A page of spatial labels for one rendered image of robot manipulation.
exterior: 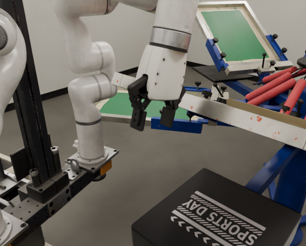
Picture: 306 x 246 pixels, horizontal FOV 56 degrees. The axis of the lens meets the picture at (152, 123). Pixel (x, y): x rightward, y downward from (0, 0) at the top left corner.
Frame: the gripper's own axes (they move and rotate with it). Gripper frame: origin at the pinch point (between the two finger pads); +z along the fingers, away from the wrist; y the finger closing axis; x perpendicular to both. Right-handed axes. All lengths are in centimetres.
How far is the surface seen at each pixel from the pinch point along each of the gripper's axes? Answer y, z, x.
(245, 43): -195, -35, -73
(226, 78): -195, -3, -82
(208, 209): -52, 40, -5
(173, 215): -41, 44, -13
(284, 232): -60, 38, 21
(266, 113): -73, 1, -1
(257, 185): -82, 34, 1
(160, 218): -37, 45, -16
